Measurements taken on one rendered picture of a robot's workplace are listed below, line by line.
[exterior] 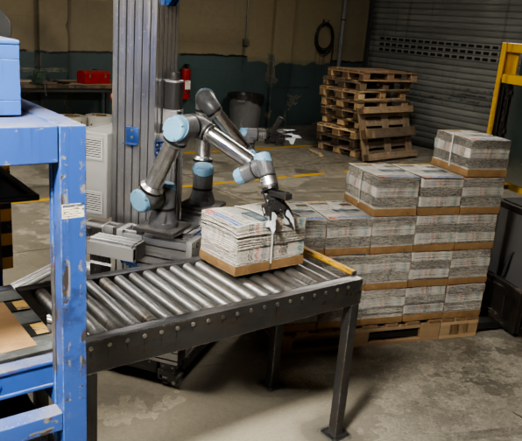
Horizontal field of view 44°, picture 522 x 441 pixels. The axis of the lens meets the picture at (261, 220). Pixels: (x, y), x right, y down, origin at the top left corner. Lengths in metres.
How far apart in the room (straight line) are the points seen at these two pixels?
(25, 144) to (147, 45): 1.75
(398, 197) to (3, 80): 2.51
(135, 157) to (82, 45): 6.47
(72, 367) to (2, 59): 0.88
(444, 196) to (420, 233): 0.26
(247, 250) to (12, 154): 1.29
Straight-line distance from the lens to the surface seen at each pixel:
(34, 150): 1.75
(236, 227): 2.68
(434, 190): 3.95
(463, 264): 4.24
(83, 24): 9.89
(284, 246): 2.87
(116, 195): 3.61
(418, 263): 4.05
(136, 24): 3.44
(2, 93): 1.89
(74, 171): 1.80
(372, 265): 3.88
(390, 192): 3.79
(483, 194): 4.15
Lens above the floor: 1.83
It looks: 17 degrees down
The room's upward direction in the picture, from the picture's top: 5 degrees clockwise
